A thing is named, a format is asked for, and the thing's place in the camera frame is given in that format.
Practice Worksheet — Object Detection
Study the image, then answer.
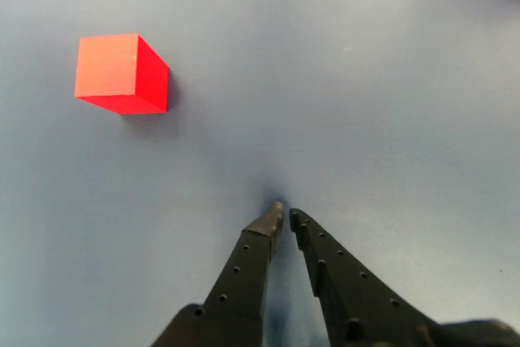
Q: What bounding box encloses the dark grey table mat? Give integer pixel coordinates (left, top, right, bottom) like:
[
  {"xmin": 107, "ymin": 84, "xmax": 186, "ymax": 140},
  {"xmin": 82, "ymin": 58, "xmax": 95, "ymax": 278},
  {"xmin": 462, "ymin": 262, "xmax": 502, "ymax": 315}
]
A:
[{"xmin": 0, "ymin": 0, "xmax": 520, "ymax": 347}]

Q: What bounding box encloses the red cube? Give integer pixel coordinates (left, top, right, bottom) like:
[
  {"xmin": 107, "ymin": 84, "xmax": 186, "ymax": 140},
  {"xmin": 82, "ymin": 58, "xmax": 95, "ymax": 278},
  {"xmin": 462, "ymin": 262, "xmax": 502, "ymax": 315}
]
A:
[{"xmin": 73, "ymin": 33, "xmax": 170, "ymax": 115}]

